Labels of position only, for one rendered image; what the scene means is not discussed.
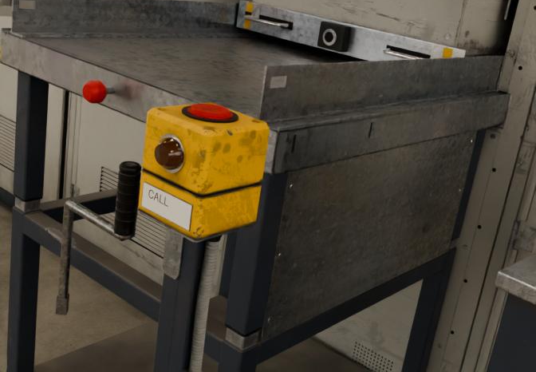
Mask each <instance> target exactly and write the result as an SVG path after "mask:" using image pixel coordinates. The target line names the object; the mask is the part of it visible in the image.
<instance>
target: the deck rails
mask: <svg viewBox="0 0 536 372"><path fill-rule="evenodd" d="M30 1H34V4H33V9H22V8H19V0H12V20H11V31H10V34H14V35H16V36H19V37H21V38H276V37H273V36H270V35H266V34H260V33H258V32H254V31H251V30H245V29H242V28H238V27H237V19H238V8H239V3H225V2H197V1H182V0H30ZM502 60H503V55H498V56H480V57H444V58H425V59H406V60H387V61H351V62H333V63H314V64H296V65H266V66H265V72H264V78H263V83H262V93H261V99H260V105H259V110H258V111H251V112H244V113H242V114H245V115H247V116H249V117H253V118H256V119H258V120H260V121H265V122H266V123H267V124H270V123H276V122H282V121H293V120H299V119H305V118H311V117H322V116H328V115H334V114H340V113H351V112H357V111H363V110H370V109H380V108H386V107H393V106H398V105H410V104H415V103H421V102H427V101H438V100H444V99H451V98H457V97H467V96H474V95H479V94H485V93H497V90H495V86H496V83H497V80H498V76H499V70H500V67H501V64H502ZM280 76H285V80H284V85H283V87H273V88H270V82H271V77H280Z"/></svg>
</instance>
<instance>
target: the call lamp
mask: <svg viewBox="0 0 536 372"><path fill-rule="evenodd" d="M155 158H156V161H157V163H158V164H159V165H161V166H162V167H163V168H164V170H166V171H167V172H170V173H175V172H179V171H180V170H181V169H182V168H183V166H184V164H185V160H186V152H185V148H184V145H183V142H182V141H181V140H180V138H179V137H178V136H176V135H175V134H173V133H168V134H164V135H163V136H162V137H161V138H160V141H159V144H158V145H157V146H156V148H155Z"/></svg>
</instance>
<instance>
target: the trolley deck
mask: <svg viewBox="0 0 536 372"><path fill-rule="evenodd" d="M10 31H11V28H2V30H1V56H0V63H2V64H3V65H7V66H9V67H11V68H13V69H16V70H18V71H21V72H23V73H26V74H28V75H30V76H32V77H36V78H37V79H40V80H42V81H45V82H47V83H50V84H51V85H55V86H57V87H59V88H61V89H64V90H67V91H69V92H71V93H74V94H76V95H78V96H80V97H84V96H83V92H82V90H83V87H84V85H85V84H86V83H87V82H88V81H93V80H98V81H101V82H102V83H103V84H104V85H105V86H106V88H110V87H113V88H114V89H115V93H114V94H107V96H106V98H105V99H104V100H103V101H102V102H101V103H97V104H99V105H103V106H105V107H107V108H110V109H112V110H115V111H117V112H119V113H122V114H124V115H126V116H129V117H131V118H134V119H136V120H138V121H141V122H144V123H145V124H147V115H148V111H149V110H150V109H152V108H158V107H167V106H175V105H192V104H200V103H209V102H211V103H214V104H216V105H220V106H222V107H225V108H227V109H231V110H234V111H235V112H238V113H244V112H251V111H258V110H259V105H260V99H261V93H262V83H263V78H264V72H265V66H266V65H296V64H314V63H333V62H351V61H366V60H362V59H359V58H356V57H350V56H347V55H344V54H340V53H334V52H332V51H328V50H325V49H319V48H316V47H312V46H308V45H304V44H301V43H297V42H292V41H288V40H285V39H282V38H21V37H19V36H16V35H14V34H10ZM509 100H510V93H508V94H502V93H485V94H479V95H474V96H467V97H457V98H451V99H444V100H438V101H427V102H421V103H415V104H410V105H398V106H393V107H386V108H380V109H370V110H363V111H357V112H351V113H340V114H334V115H328V116H322V117H311V118H305V119H299V120H293V121H282V122H276V123H270V124H268V126H269V128H270V133H269V140H268V145H267V151H266V161H265V166H264V173H266V174H268V175H271V176H275V175H279V174H283V173H287V172H293V171H297V170H301V169H304V168H311V167H315V166H318V165H323V164H328V163H333V162H336V161H340V160H347V159H350V158H354V157H358V156H364V155H368V154H372V153H376V152H383V151H386V150H390V149H394V148H400V147H404V146H408V145H412V144H418V143H422V142H425V141H430V140H436V139H439V138H444V137H450V136H454V135H458V134H461V133H468V132H472V131H475V130H480V129H486V128H490V127H494V126H497V125H503V122H504V118H505V115H506V109H507V106H508V103H509Z"/></svg>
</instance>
